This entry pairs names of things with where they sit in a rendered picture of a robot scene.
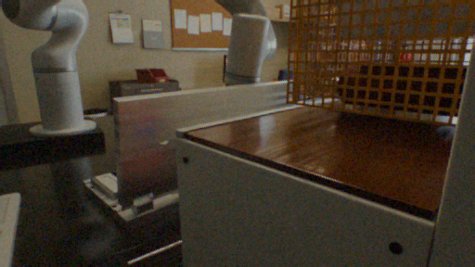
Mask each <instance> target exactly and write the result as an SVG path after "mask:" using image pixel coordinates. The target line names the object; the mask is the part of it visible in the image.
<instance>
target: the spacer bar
mask: <svg viewBox="0 0 475 267"><path fill-rule="evenodd" d="M95 178H96V179H97V180H98V181H99V182H100V183H102V184H103V185H104V186H105V187H107V188H108V189H109V190H110V191H111V192H112V193H114V194H115V198H118V187H117V178H115V176H114V175H112V174H110V173H107V174H104V175H101V176H98V177H95Z"/></svg>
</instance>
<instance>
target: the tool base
mask: <svg viewBox="0 0 475 267"><path fill-rule="evenodd" d="M92 186H94V185H93V184H91V179H87V180H85V181H83V190H84V192H86V193H87V195H88V196H90V197H91V198H92V199H94V200H95V202H96V203H98V205H99V206H100V207H102V209H104V210H105V211H106V212H107V213H108V214H109V215H110V216H111V217H112V218H114V219H115V220H116V222H118V223H119V224H120V225H121V226H122V227H123V228H124V229H126V230H127V232H131V231H132V230H135V229H137V228H139V227H141V226H145V225H146V224H148V223H152V222H155V221H156V220H159V219H161V218H163V217H165V216H169V215H171V214H172V213H175V212H177V211H179V196H178V194H175V195H172V193H173V190H171V191H170V192H167V193H165V194H161V195H158V196H156V197H143V198H140V199H138V200H134V204H133V205H130V206H128V207H126V208H123V207H122V206H121V205H120V204H119V202H118V200H111V199H109V197H107V196H105V194H104V193H102V192H101V191H100V190H99V189H97V188H96V187H95V188H91V187H92ZM114 205H116V206H117V207H115V208H113V207H112V206H114Z"/></svg>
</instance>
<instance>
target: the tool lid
mask: <svg viewBox="0 0 475 267"><path fill-rule="evenodd" d="M286 92H287V81H282V82H274V83H253V84H245V85H238V86H223V87H215V88H208V89H200V90H185V91H177V92H170V93H162V94H155V95H133V96H126V97H118V98H113V113H114V143H115V158H116V172H117V187H118V202H119V204H120V205H121V206H122V207H123V208H126V207H128V206H130V205H133V204H134V199H136V198H138V197H143V196H145V195H147V194H150V195H151V197H156V196H158V195H161V194H165V193H167V192H170V191H171V190H173V193H172V195H175V194H178V183H177V158H176V146H175V137H176V129H182V128H186V127H188V126H193V125H201V124H204V123H208V122H212V121H223V120H227V119H231V118H235V117H242V116H246V115H249V114H253V113H260V112H264V111H267V110H271V109H279V108H285V107H290V106H297V105H291V104H286ZM163 132H167V133H168V138H167V139H166V140H165V141H164V142H162V143H160V142H159V140H158V138H159V136H160V134H161V133H163Z"/></svg>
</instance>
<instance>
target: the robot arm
mask: <svg viewBox="0 0 475 267"><path fill-rule="evenodd" d="M212 1H215V2H216V3H217V4H219V5H220V6H222V7H223V8H224V9H225V10H227V11H228V12H229V14H230V15H231V16H232V27H231V33H230V39H229V45H228V50H227V62H226V68H225V79H224V82H225V86H238V85H245V84H253V83H259V81H260V76H261V72H262V67H263V61H266V60H267V59H270V58H271V57H273V56H274V54H275V52H276V37H275V34H274V29H273V27H272V25H271V22H270V19H269V17H268V15H267V13H266V12H265V8H264V6H263V4H262V1H261V0H212ZM0 4H1V8H2V10H3V11H4V15H5V16H6V18H7V19H8V20H10V22H12V23H13V24H14V25H17V26H19V27H21V28H23V29H29V30H37V31H45V32H52V34H51V39H49V40H48V42H47V43H45V44H44V45H42V46H39V47H37V48H36V49H35V50H33V52H32V55H31V60H32V69H33V78H34V82H35V85H36V94H37V98H38V103H39V111H40V115H41V119H42V124H40V125H36V126H33V127H32V128H31V129H30V134H32V135H34V136H67V135H73V134H79V133H86V132H88V131H90V130H93V129H95V128H96V123H95V122H94V121H84V120H83V106H82V100H81V95H80V85H79V78H78V73H77V63H76V51H77V48H78V45H79V43H80V42H81V41H82V38H83V36H84V35H85V31H86V30H87V27H88V24H89V16H88V13H87V10H86V6H85V5H84V3H83V1H82V0H0Z"/></svg>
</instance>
